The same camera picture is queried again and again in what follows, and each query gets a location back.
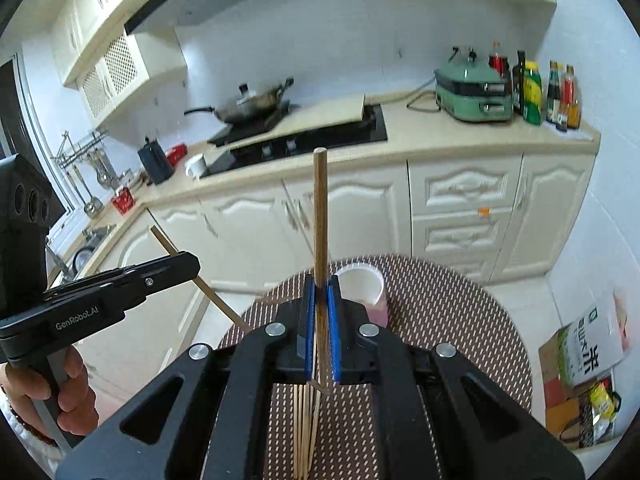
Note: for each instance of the orange sticker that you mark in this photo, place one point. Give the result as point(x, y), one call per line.
point(483, 212)

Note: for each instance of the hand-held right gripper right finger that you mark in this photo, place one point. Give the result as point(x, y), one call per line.
point(334, 330)

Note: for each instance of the black electric kettle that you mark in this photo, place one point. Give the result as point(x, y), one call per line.
point(156, 162)

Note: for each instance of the black glass cooktop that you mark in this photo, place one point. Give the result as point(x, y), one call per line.
point(325, 135)

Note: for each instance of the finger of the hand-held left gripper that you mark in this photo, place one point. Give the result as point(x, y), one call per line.
point(160, 272)

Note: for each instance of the pink cup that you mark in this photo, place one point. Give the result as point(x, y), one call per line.
point(362, 285)

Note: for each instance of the person's left hand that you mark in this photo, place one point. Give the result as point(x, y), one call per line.
point(77, 395)

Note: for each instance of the dark sauce bottle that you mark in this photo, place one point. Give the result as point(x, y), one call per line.
point(553, 92)

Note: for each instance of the metal wall rack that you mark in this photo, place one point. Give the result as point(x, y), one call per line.
point(75, 145)

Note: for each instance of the green yellow-label bottle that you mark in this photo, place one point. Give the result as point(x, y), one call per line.
point(532, 95)

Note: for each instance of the red cola bottle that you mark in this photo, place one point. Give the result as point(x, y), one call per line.
point(498, 62)

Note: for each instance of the beige cutting board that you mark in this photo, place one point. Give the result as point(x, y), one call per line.
point(310, 117)

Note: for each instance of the cardboard box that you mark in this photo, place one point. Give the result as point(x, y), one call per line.
point(555, 390)

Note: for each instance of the small red box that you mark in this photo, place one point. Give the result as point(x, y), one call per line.
point(176, 154)

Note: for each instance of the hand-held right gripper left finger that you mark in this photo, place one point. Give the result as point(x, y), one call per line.
point(310, 330)

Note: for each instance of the dark window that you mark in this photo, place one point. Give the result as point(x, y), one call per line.
point(15, 110)

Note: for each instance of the bunch of wooden chopsticks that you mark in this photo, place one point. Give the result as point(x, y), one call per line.
point(302, 435)

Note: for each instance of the white green rice bag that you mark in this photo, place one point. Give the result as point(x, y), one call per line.
point(592, 345)

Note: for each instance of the glass wok lid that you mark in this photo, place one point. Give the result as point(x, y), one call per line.
point(245, 96)

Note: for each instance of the white mug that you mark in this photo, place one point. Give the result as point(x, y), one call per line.
point(196, 166)

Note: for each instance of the metal bowl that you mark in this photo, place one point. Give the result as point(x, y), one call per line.
point(132, 181)

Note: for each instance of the metal faucet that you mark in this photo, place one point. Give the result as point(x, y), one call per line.
point(57, 262)

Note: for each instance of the metal pot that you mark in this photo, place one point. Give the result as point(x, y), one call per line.
point(84, 259)

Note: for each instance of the green electric cooker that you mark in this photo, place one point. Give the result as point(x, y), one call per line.
point(470, 90)

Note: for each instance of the single wooden chopstick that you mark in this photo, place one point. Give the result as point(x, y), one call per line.
point(321, 210)
point(220, 302)

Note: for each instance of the small amber bottle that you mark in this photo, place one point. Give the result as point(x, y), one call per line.
point(575, 114)

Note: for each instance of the brown dotted tablecloth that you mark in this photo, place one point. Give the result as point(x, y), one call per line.
point(475, 340)

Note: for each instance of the cream top wall cabinets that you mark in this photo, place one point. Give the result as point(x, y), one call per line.
point(100, 5)

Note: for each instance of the red utensil holder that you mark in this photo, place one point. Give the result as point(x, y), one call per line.
point(122, 201)

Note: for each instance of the steel sink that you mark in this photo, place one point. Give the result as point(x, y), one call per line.
point(95, 240)

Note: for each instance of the cream kitchen base cabinets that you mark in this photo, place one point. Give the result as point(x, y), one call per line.
point(450, 200)

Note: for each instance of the black wok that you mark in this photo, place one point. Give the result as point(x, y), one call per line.
point(250, 106)

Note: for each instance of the hanging metal utensil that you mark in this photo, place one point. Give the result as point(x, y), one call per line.
point(92, 205)
point(104, 172)

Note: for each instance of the dark green oil bottle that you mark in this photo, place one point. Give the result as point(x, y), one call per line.
point(519, 85)

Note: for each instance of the yellow packet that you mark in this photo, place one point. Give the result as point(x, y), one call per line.
point(602, 400)

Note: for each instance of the red-label sauce bottle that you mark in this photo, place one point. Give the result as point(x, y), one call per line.
point(566, 90)

